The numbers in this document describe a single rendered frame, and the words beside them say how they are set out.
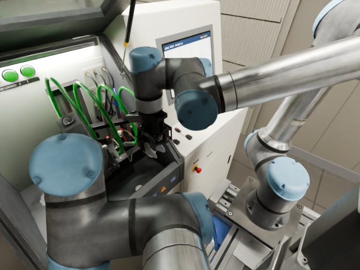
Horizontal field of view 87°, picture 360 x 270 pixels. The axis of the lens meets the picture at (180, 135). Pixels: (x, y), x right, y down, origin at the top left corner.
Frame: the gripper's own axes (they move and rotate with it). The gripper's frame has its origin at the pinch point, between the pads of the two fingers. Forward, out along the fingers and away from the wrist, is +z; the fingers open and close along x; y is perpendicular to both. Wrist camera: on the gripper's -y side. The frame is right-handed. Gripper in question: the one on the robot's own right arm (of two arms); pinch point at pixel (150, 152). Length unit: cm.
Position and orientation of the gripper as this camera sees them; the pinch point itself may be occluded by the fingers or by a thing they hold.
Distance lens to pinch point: 68.2
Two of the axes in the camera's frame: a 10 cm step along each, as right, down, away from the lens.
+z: -0.2, 7.5, 6.7
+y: 7.4, 4.6, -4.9
